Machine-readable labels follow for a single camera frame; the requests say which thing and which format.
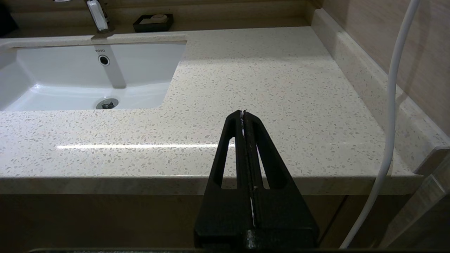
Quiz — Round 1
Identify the black box with white lid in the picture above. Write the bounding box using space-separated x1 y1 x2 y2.
0 4 18 35

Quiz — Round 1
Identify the black soap dish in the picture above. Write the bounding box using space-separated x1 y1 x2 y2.
133 13 174 33

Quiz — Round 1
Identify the chrome faucet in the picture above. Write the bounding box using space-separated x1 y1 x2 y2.
86 0 115 39

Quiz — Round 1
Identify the chrome sink drain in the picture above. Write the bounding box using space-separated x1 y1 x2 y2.
96 98 119 110

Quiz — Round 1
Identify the white sink basin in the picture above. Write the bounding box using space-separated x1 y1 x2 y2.
0 33 187 111

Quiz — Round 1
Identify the white cable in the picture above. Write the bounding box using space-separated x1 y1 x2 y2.
339 0 420 248

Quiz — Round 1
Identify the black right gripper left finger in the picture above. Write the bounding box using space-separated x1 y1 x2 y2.
194 110 253 246

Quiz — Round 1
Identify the brown vanity cabinet front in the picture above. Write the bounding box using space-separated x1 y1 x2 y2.
0 193 415 253

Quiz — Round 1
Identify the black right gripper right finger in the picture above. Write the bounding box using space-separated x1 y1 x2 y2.
245 111 319 246

